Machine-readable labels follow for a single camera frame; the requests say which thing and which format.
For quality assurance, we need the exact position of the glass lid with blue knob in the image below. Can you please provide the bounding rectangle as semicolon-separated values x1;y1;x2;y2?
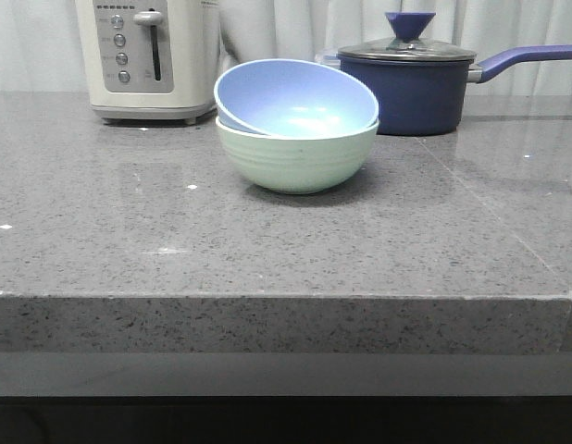
337;12;476;62

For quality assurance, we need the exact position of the clear plastic container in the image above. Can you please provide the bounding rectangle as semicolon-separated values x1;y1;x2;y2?
314;48;341;69

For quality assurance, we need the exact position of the green bowl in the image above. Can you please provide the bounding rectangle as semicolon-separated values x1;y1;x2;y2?
216;118;379;194

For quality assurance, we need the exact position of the blue bowl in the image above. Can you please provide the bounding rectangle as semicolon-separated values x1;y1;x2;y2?
214;58;379;139

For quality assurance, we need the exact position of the cream toaster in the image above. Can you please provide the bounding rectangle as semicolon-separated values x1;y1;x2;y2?
75;0;220;122

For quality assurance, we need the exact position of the dark blue saucepan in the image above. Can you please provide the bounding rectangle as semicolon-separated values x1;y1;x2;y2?
337;44;572;136

